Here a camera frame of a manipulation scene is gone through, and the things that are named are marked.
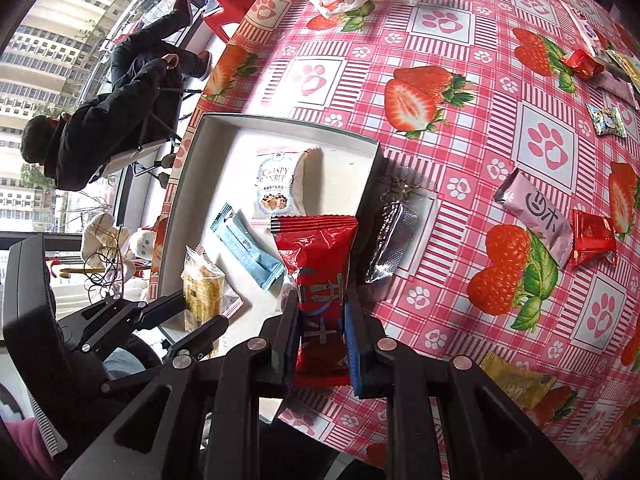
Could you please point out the light blue snack packet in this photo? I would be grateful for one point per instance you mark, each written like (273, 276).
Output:
(245, 247)

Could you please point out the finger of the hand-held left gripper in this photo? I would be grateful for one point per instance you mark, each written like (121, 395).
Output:
(207, 332)
(157, 307)

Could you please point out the blue and white candy packet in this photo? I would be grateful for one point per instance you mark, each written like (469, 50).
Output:
(606, 121)

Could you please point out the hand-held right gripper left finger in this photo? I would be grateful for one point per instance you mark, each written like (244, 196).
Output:
(291, 345)

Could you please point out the dark silver snack packet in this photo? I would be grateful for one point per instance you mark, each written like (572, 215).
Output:
(392, 240)

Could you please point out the pale pink snack packet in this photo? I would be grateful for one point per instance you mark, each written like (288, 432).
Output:
(617, 89)

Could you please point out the strawberry printed tablecloth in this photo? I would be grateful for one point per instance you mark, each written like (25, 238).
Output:
(450, 135)

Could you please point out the clear packet with yellow cake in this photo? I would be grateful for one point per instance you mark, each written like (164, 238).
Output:
(200, 285)

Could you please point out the white and red plush toy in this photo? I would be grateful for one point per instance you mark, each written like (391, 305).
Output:
(142, 245)

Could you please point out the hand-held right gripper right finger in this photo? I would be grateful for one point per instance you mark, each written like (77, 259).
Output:
(353, 345)

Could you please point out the pink cloth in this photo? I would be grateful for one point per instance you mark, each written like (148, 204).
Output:
(22, 440)

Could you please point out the yellow green snack packet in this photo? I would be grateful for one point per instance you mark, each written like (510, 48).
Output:
(622, 62)

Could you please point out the white cardboard box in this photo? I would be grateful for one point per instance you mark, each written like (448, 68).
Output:
(240, 160)

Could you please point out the small red snack packet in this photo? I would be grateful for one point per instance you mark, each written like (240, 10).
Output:
(592, 240)
(582, 63)

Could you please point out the white printed snack packet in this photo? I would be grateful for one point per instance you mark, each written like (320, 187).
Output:
(275, 185)

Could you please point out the folding chair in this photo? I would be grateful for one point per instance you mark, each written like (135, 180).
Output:
(140, 152)

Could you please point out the long white snack packet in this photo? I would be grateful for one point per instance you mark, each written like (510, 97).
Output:
(582, 27)

